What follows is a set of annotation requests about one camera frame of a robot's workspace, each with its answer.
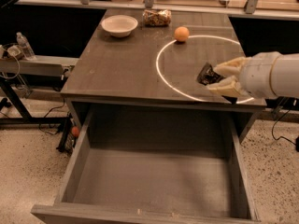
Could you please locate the white bowl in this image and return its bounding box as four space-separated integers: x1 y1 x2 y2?
101 15 138 38

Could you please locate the black metal side table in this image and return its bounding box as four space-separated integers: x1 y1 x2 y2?
0 54 78 126

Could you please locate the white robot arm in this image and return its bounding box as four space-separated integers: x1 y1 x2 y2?
206 51 299 99

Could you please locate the open grey top drawer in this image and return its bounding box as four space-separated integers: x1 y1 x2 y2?
31 105 258 224

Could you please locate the snack bag of nuts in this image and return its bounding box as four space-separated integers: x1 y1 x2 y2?
143 9 171 27

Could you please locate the clear plastic water bottle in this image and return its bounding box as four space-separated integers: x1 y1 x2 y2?
17 32 36 61

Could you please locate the black floor cable right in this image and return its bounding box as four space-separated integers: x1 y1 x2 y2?
270 98 299 152

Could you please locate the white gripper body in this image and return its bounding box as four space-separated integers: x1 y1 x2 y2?
239 51 280 99

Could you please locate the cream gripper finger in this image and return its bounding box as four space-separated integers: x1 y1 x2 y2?
214 57 250 77
206 76 249 98

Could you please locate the grey metal railing shelf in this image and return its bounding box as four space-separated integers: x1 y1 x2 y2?
13 0 299 21

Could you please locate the black floor cable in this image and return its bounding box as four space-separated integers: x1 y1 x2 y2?
36 98 71 137
270 98 299 152

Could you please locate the orange fruit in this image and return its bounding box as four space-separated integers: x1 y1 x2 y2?
174 26 190 42

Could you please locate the black floor cable left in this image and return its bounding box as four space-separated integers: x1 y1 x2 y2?
36 98 71 137

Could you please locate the black rxbar chocolate wrapper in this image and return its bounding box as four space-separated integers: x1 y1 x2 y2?
196 63 223 86

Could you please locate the small red ball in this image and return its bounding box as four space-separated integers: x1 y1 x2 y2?
71 126 79 138

